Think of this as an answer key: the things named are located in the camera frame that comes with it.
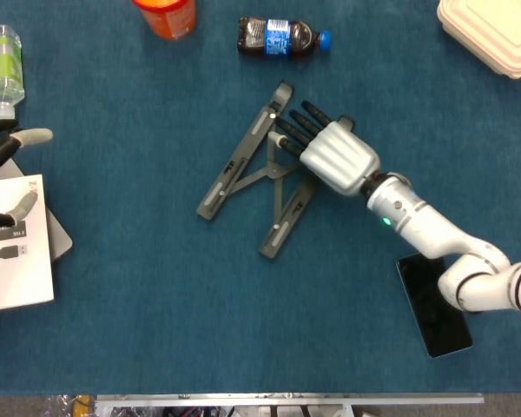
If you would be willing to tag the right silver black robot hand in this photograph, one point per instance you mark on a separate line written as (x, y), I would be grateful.
(338, 156)

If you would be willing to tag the black folding laptop stand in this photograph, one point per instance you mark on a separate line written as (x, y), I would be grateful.
(226, 182)

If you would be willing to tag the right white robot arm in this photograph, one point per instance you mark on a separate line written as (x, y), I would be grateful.
(421, 226)

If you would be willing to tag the grey closed laptop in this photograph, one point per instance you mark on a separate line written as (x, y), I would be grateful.
(61, 243)

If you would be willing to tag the clear bottle green label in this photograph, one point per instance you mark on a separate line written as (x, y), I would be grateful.
(2, 65)

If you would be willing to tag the white product box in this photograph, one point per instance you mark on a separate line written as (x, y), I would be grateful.
(17, 282)

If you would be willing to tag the cola bottle blue label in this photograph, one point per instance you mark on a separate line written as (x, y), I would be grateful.
(278, 37)

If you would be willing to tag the beige lidded food container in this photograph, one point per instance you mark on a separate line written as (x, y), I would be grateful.
(495, 35)

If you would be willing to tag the black smartphone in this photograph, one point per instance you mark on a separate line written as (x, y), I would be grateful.
(438, 330)

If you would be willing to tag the orange red snack canister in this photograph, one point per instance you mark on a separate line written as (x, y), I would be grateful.
(169, 19)

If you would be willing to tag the blue table cloth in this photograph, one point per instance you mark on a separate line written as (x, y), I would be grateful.
(156, 304)

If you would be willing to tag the clear plastic bag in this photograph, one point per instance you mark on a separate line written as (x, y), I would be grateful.
(58, 406)

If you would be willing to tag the yellow tool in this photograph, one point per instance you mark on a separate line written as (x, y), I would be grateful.
(81, 406)

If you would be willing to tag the silver aluminium rail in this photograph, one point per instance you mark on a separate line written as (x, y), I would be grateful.
(286, 397)

